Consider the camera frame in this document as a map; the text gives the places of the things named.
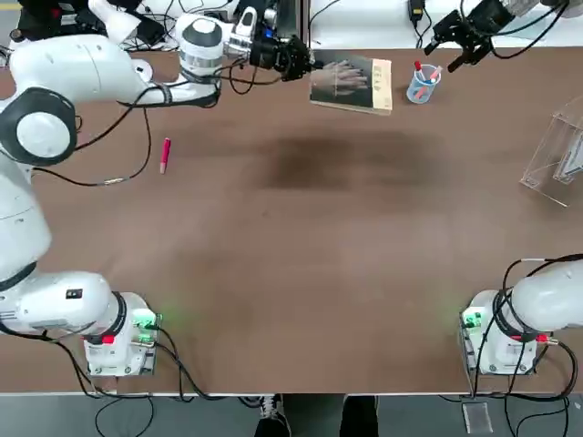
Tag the metal floor plate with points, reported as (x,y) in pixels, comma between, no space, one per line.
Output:
(477,416)

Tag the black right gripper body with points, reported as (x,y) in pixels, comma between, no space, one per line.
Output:
(489,16)

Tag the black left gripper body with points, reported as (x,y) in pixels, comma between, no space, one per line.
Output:
(266,54)

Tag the red capped marker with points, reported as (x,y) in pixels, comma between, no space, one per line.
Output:
(418,67)

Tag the person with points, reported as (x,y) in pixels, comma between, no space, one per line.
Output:
(319,414)

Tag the clear acrylic three-tier rack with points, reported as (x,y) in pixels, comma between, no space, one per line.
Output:
(542,159)

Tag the clear plastic pen cup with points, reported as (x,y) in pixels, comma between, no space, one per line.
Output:
(421,98)

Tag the orange marker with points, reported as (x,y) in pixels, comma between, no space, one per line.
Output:
(436,72)

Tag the white and blue book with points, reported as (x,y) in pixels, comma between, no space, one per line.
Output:
(569,164)

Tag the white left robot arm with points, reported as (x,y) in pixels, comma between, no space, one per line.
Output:
(68,68)

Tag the aluminium frame post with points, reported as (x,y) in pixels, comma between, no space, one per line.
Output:
(293,23)

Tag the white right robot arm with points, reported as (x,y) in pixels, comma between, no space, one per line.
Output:
(546,300)

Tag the white side table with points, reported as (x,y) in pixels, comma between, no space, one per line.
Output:
(364,23)

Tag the pink highlighter pen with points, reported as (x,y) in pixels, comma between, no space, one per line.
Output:
(165,152)

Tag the dark book with hands cover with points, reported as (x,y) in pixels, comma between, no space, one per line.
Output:
(350,91)

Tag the black power adapter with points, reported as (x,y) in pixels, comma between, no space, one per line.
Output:
(415,9)

